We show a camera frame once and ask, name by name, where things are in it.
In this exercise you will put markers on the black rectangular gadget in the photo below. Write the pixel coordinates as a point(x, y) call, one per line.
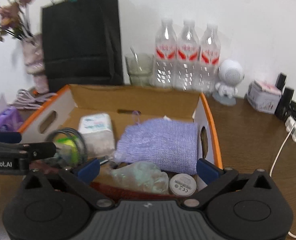
point(288, 105)
point(281, 90)

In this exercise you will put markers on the white round disc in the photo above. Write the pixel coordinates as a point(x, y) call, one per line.
point(183, 184)

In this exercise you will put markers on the green tissue packet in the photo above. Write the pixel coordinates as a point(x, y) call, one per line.
point(68, 147)

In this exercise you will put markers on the clear cotton swab container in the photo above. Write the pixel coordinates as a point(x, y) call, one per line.
point(96, 135)

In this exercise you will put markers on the white astronaut speaker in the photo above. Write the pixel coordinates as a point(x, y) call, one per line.
point(230, 75)

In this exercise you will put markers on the red cardboard box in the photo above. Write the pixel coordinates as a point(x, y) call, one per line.
point(138, 100)

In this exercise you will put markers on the dried pink flowers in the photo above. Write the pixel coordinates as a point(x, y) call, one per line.
point(10, 15)

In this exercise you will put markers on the black paper bag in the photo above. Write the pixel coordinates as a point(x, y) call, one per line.
point(80, 45)

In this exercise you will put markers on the glass cup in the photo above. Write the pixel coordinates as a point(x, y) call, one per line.
point(139, 70)

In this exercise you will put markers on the grey tin box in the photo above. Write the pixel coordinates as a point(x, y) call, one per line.
point(263, 96)

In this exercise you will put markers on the clear plastic bag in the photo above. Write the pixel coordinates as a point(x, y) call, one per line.
point(140, 177)

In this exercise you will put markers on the purple burlap pouch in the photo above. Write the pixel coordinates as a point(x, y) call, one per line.
point(160, 145)

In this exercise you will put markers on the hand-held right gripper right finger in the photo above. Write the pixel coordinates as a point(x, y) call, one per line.
point(208, 171)

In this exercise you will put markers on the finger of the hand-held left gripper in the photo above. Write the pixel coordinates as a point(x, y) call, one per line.
point(43, 150)
point(5, 137)

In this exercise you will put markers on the purple tissue pack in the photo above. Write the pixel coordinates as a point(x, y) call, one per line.
point(5, 120)

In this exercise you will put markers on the clear water bottle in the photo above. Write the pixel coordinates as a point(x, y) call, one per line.
point(165, 57)
point(210, 60)
point(188, 57)

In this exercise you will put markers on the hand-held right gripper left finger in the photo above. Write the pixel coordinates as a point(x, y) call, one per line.
point(88, 171)

